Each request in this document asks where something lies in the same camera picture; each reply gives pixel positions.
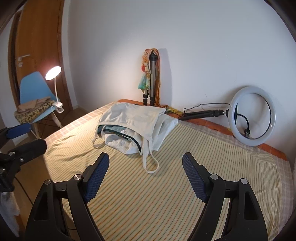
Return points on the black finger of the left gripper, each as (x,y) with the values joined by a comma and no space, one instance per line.
(28,151)

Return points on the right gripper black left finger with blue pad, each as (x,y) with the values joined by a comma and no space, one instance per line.
(47,220)

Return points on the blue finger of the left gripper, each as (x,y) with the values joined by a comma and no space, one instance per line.
(18,131)

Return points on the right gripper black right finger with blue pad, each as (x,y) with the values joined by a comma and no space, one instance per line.
(244,220)

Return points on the white camisole top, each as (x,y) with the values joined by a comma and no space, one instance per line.
(145,121)

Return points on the leopard print cloth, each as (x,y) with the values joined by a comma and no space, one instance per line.
(30,115)

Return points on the beige folded cloth on chair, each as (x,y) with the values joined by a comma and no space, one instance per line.
(33,104)

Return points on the white rag cloth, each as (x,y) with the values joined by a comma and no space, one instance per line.
(9,211)

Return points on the blue plastic chair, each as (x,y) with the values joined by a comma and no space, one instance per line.
(34,86)

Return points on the white clip desk lamp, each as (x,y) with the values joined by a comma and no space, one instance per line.
(52,75)

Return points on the striped yellow bed sheet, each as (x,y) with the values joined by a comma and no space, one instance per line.
(180,185)

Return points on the wooden door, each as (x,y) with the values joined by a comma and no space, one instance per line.
(35,41)

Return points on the beige checked blanket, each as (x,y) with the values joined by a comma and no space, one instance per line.
(286,185)

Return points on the orange patterned mattress cover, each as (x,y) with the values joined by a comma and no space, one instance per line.
(222,129)

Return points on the white and teal folded garment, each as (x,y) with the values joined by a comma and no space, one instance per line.
(129,141)

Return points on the colourful floral scarf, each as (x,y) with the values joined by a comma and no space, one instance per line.
(145,82)

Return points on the silver black folded tripod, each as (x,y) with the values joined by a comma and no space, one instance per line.
(151,93)

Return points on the black ring light stand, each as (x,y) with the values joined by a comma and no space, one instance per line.
(203,114)

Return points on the white ring light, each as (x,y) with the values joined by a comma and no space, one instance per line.
(231,113)

